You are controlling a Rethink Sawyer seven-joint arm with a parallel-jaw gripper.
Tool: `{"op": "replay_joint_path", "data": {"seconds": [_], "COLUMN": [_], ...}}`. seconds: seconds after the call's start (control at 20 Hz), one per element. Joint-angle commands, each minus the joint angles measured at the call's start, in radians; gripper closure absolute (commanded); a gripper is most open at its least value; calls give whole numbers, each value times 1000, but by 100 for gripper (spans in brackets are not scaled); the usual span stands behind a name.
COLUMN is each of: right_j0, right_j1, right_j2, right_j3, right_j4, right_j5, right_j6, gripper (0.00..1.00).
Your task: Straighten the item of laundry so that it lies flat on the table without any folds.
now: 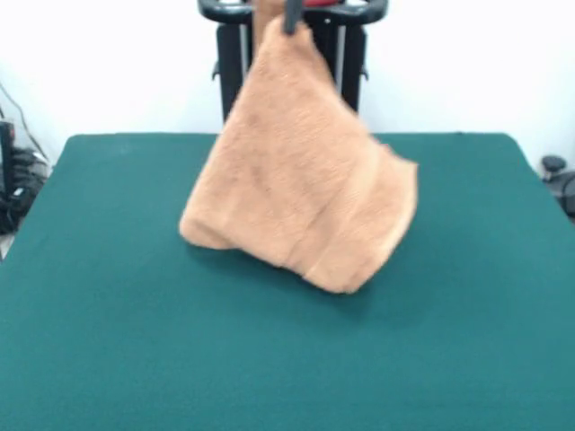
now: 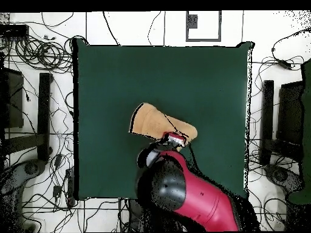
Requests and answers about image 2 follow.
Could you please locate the dark cabinet box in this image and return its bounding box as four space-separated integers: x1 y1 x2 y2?
276 80 306 146
0 67 25 129

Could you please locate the black desk foot frame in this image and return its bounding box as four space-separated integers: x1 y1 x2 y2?
3 72 53 161
259 79 303 166

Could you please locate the black inline power adapter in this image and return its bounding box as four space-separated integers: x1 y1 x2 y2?
276 59 293 71

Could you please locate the coiled black cable bundle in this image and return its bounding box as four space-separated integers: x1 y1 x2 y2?
14 35 73 73

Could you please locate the grey square floor frame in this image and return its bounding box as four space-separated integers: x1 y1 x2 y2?
185 10 222 42

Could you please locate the dark green table cloth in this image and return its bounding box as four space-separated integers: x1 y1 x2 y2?
72 38 255 201

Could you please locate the flat black box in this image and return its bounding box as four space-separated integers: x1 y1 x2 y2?
0 23 30 39

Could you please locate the tan terry towel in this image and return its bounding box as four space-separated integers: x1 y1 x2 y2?
128 102 199 152

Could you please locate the narrow black power strip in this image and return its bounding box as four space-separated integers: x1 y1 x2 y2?
64 167 75 208

